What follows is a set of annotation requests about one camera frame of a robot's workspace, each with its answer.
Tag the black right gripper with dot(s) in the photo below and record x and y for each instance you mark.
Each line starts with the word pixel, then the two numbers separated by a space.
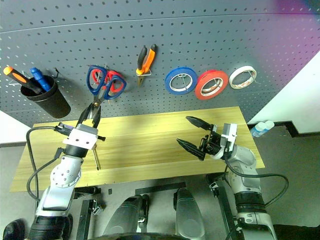
pixel 211 143

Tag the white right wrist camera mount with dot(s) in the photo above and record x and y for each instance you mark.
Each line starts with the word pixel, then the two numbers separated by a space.
pixel 230 132

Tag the black skirting strip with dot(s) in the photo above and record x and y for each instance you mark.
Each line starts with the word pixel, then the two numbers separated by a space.
pixel 290 126

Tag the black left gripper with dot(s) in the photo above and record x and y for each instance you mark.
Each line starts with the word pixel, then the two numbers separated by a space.
pixel 86 125

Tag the clear bottle blue label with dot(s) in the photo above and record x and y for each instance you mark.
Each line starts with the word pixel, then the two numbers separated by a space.
pixel 260 128

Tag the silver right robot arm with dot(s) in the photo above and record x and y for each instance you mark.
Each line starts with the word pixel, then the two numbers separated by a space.
pixel 246 180

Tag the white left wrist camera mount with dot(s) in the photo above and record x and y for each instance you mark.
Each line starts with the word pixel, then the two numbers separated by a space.
pixel 80 138

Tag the grey rounded shell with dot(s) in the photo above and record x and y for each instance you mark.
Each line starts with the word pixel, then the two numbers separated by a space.
pixel 125 217
pixel 190 215

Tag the thin dark metal rod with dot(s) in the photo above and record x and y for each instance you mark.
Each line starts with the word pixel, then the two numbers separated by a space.
pixel 96 160

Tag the white printed tape roll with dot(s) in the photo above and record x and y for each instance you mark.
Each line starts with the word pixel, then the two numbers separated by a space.
pixel 233 76

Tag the black plastic cup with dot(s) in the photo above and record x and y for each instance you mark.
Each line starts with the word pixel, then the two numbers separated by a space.
pixel 52 102

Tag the orange black screwdriver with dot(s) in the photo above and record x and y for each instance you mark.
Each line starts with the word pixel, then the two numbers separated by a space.
pixel 15 75

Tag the black rounded object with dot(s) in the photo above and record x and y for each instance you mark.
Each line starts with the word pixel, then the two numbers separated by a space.
pixel 13 230

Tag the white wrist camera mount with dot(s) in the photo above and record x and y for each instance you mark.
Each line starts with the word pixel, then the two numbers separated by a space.
pixel 80 138
pixel 230 132

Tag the blue tape roll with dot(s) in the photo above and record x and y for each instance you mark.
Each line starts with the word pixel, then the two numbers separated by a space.
pixel 168 83

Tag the wide red tape roll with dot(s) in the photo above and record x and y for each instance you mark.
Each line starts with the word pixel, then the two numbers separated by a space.
pixel 198 88

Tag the black metal table frame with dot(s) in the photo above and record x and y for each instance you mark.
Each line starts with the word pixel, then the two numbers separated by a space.
pixel 85 215

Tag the orange black needle-nose pliers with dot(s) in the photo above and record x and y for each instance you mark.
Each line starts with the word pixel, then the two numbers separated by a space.
pixel 150 58

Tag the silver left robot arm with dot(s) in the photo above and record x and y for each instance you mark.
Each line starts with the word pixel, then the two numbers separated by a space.
pixel 65 175

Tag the grey metal pegboard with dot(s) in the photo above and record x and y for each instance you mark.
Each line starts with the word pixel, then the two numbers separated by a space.
pixel 175 30

